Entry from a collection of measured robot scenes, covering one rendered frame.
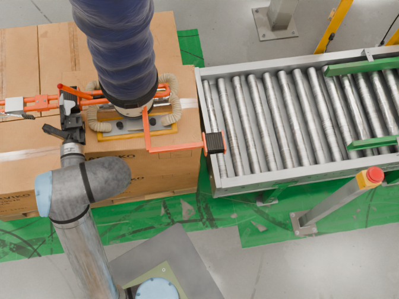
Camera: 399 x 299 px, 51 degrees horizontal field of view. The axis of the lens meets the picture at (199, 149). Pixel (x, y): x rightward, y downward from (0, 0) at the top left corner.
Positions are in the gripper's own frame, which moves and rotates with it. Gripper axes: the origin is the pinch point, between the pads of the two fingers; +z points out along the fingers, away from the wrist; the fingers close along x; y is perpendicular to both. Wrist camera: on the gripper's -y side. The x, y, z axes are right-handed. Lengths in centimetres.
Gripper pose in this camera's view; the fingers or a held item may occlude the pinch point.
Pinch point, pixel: (63, 101)
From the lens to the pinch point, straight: 178.6
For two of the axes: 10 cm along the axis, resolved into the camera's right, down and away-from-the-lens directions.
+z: -1.7, -9.3, 3.4
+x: 0.5, -3.5, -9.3
